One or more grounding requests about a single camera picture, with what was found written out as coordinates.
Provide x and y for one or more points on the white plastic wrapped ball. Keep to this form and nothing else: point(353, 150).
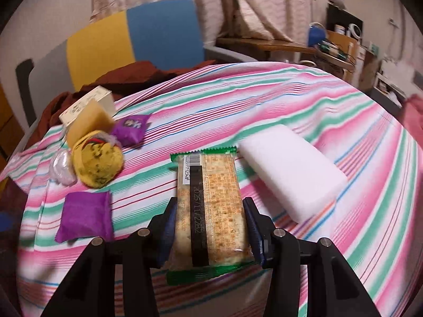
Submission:
point(61, 168)

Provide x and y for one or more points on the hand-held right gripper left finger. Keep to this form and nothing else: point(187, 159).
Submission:
point(167, 234)

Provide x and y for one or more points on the red-brown padded jacket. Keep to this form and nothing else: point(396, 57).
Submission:
point(132, 72)

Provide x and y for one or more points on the brown wooden side desk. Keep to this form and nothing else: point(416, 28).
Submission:
point(264, 44)

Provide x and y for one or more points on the white foam block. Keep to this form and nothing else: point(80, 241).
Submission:
point(290, 171)

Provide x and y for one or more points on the pink quilted blanket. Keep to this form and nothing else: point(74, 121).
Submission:
point(413, 115)

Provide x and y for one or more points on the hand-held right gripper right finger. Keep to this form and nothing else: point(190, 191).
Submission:
point(252, 231)

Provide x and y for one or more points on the black shelf unit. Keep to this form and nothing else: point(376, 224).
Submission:
point(340, 16)

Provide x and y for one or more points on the purple snack packet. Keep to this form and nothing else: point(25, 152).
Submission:
point(86, 216)
point(130, 128)

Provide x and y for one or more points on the yellow snack packet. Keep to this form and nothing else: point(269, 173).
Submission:
point(89, 120)

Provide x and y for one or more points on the black upright board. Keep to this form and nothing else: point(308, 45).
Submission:
point(24, 82)

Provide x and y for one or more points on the yellow cookie packet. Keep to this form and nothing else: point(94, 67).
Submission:
point(95, 165)

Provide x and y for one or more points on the cream cardboard box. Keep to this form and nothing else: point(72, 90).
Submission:
point(95, 95)

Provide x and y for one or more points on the blue round container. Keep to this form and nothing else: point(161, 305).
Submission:
point(317, 34)

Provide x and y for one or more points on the pink patterned curtain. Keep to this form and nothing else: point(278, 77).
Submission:
point(264, 3)

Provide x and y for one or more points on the clear green cracker packet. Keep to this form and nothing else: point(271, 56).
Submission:
point(214, 204)

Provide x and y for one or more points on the orange wooden wardrobe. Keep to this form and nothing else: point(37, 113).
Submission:
point(5, 122)

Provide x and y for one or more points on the grey yellow blue chair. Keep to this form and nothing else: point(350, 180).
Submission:
point(158, 39)

